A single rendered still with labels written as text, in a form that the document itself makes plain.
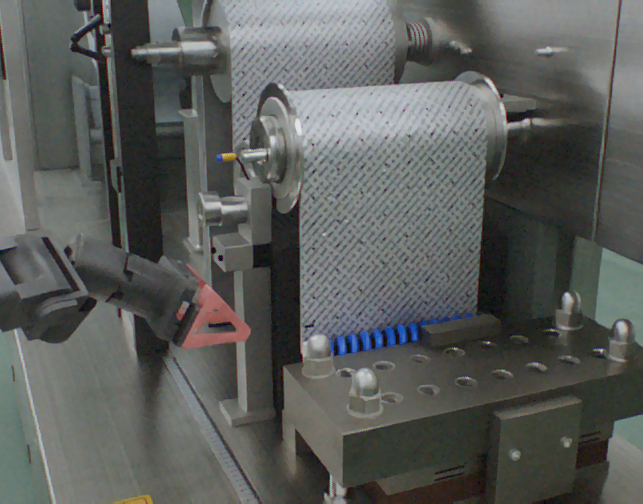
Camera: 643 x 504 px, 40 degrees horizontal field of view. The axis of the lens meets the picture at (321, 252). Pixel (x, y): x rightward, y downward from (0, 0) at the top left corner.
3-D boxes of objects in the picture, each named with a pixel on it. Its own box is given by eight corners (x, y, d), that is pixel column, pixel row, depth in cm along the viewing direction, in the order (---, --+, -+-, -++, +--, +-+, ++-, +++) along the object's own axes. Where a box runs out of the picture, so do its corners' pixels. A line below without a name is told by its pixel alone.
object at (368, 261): (300, 352, 102) (299, 199, 96) (473, 321, 111) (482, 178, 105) (302, 354, 101) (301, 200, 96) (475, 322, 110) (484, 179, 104)
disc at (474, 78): (437, 176, 118) (442, 64, 113) (440, 176, 118) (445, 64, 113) (500, 204, 105) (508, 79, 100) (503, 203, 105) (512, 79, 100)
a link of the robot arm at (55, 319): (45, 310, 79) (1, 236, 81) (-7, 378, 85) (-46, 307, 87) (143, 289, 89) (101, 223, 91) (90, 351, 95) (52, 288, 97)
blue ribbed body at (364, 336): (314, 361, 102) (314, 334, 101) (472, 332, 110) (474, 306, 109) (326, 374, 99) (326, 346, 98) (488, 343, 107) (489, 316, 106)
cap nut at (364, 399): (340, 405, 88) (340, 364, 87) (373, 398, 89) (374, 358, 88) (355, 422, 85) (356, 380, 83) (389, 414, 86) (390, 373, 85)
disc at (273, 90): (256, 196, 108) (253, 74, 103) (260, 195, 108) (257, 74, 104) (300, 229, 95) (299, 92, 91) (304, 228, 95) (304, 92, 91)
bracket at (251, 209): (216, 410, 113) (206, 180, 104) (263, 401, 116) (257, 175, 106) (227, 428, 109) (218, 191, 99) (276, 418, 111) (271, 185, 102)
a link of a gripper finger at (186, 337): (240, 371, 93) (163, 342, 89) (220, 345, 99) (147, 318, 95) (269, 314, 93) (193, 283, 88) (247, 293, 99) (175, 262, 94)
